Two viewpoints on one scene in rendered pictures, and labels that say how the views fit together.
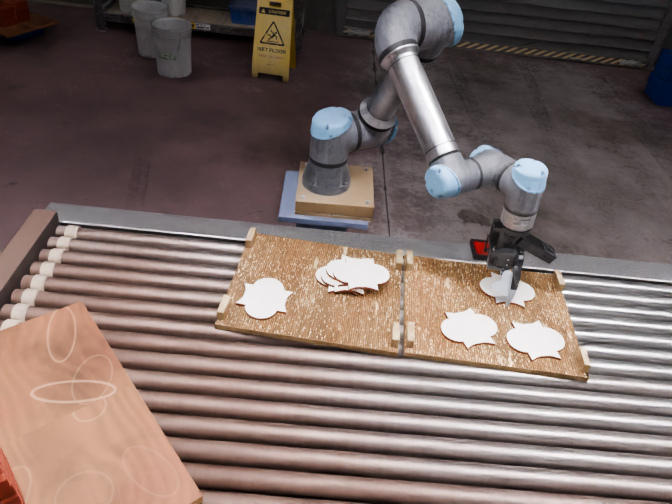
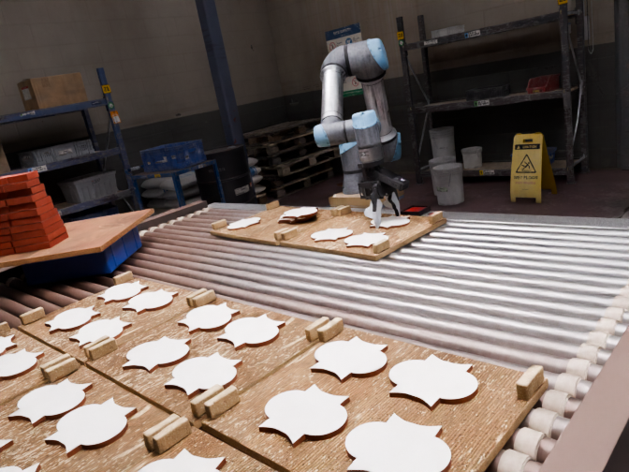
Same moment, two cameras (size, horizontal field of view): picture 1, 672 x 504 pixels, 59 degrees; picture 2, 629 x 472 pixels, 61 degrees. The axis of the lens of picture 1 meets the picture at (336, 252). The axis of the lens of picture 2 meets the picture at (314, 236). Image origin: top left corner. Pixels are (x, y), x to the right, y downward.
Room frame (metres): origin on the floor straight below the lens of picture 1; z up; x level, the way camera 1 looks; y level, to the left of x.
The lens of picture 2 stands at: (-0.13, -1.51, 1.42)
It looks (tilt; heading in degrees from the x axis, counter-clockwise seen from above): 16 degrees down; 48
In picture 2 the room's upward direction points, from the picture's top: 11 degrees counter-clockwise
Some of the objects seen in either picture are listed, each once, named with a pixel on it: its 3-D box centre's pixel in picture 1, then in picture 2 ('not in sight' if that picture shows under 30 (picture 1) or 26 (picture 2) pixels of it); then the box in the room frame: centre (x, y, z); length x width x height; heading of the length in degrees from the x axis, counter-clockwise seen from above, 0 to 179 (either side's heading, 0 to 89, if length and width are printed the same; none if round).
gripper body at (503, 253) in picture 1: (507, 244); (374, 179); (1.15, -0.40, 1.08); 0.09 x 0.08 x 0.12; 89
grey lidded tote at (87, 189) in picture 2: not in sight; (89, 186); (1.97, 4.21, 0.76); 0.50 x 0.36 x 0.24; 10
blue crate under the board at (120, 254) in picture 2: not in sight; (84, 252); (0.50, 0.45, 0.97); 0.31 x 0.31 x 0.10; 43
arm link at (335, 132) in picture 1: (332, 134); (355, 152); (1.58, 0.06, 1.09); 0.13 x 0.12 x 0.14; 125
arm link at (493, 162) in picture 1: (489, 168); (363, 128); (1.22, -0.33, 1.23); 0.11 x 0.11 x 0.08; 35
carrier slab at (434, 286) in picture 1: (487, 312); (361, 232); (1.07, -0.39, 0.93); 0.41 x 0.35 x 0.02; 89
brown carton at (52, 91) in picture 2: not in sight; (53, 93); (1.89, 4.21, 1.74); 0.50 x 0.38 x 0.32; 4
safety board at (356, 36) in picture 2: not in sight; (346, 62); (5.55, 3.58, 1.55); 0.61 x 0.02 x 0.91; 94
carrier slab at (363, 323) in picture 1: (316, 288); (277, 223); (1.07, 0.03, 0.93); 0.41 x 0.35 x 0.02; 88
